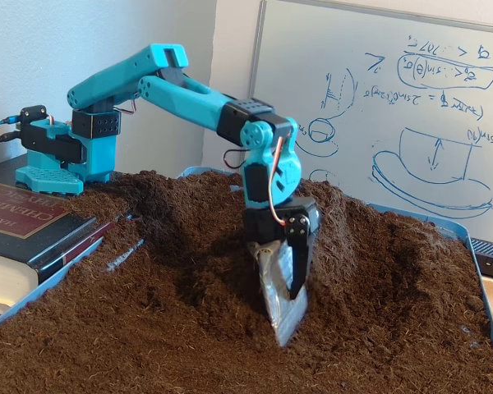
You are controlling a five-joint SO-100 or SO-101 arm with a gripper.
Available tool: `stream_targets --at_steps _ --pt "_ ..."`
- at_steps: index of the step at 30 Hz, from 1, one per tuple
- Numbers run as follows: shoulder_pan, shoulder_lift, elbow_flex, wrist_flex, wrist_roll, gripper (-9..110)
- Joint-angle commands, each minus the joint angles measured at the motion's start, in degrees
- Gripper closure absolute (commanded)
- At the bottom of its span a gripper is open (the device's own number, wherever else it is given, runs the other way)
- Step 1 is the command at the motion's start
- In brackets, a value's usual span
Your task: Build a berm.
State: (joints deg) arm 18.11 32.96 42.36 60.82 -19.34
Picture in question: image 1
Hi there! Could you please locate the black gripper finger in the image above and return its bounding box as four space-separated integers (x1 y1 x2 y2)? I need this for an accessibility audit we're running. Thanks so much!
285 229 316 300

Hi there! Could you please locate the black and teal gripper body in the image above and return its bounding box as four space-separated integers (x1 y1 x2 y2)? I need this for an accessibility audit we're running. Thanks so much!
242 195 322 248

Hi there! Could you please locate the silver blade gripper finger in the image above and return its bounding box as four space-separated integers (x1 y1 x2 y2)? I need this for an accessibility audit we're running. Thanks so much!
247 238 309 346

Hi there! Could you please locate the blue tray of brown soil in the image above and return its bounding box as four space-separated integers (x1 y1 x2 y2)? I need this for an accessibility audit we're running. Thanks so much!
0 170 493 394

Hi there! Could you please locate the whiteboard with blue drawings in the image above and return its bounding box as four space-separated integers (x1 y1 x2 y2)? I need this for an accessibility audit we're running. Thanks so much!
237 0 493 247

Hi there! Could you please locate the blue plastic tray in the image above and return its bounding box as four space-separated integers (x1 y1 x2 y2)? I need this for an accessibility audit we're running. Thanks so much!
0 165 493 378

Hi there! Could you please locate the black chemistry handbook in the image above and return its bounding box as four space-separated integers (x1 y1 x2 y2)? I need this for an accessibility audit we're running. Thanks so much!
0 158 116 319

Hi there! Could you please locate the blue cable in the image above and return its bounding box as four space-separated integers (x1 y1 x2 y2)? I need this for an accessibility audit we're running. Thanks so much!
0 116 24 139

